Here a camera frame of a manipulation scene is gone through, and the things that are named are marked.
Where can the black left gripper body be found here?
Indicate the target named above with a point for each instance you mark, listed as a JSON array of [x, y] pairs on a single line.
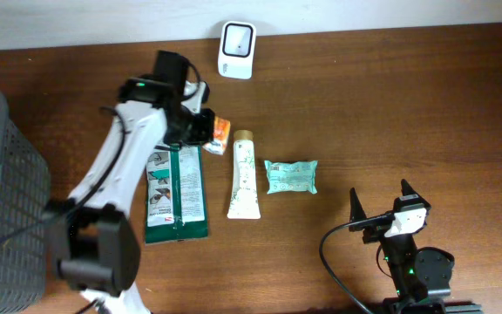
[[205, 126]]

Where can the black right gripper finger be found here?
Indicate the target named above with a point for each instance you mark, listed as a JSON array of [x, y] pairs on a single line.
[[407, 190], [357, 213]]

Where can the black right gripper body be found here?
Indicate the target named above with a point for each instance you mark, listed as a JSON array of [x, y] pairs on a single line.
[[397, 250]]

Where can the small orange box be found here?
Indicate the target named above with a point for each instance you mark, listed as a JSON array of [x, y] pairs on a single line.
[[218, 145]]

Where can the mint green wipes packet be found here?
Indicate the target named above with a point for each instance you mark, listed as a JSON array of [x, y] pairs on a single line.
[[291, 177]]

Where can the white tube with cork cap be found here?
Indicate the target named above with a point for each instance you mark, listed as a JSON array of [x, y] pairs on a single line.
[[244, 198]]

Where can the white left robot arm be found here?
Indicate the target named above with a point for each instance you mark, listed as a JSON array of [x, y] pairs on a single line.
[[91, 241]]

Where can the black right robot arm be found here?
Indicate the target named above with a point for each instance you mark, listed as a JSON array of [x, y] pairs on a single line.
[[421, 276]]

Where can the white barcode scanner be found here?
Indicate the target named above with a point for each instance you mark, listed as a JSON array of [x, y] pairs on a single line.
[[236, 50]]

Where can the grey plastic basket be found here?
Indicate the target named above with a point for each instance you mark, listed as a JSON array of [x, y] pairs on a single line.
[[24, 190]]

